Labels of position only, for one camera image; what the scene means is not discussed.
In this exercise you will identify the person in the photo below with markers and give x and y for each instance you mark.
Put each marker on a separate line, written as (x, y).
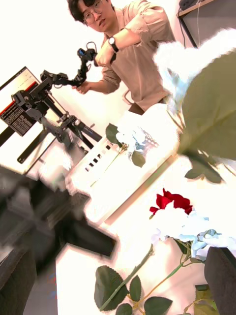
(142, 66)

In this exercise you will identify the loose green leaf twig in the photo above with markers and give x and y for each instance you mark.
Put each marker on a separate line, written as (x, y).
(205, 302)

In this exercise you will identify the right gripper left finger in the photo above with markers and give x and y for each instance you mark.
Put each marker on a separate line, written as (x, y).
(17, 283)

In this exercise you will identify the black jointed handheld control arm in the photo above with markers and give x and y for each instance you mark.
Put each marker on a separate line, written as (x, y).
(49, 83)

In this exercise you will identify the black wristwatch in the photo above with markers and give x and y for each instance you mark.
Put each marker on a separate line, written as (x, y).
(113, 44)

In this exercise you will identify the shallow white box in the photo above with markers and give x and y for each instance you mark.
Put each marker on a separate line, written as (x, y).
(127, 179)

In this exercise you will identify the desk with black frame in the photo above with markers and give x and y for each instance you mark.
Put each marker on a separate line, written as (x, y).
(211, 22)

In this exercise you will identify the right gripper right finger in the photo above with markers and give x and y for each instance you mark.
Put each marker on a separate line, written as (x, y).
(222, 278)

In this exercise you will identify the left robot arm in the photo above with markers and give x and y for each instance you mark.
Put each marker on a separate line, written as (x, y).
(14, 209)

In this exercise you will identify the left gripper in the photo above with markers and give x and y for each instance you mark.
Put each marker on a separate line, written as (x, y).
(54, 204)

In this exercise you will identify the person's right hand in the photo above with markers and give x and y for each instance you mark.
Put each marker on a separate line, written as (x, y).
(83, 87)

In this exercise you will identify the person's left hand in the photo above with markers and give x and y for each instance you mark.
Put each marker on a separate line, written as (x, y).
(104, 55)

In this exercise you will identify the pale blue flower with stem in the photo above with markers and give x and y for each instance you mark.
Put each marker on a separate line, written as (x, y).
(211, 103)
(177, 224)
(129, 136)

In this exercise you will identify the black tripod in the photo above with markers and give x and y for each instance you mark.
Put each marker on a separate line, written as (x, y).
(71, 128)

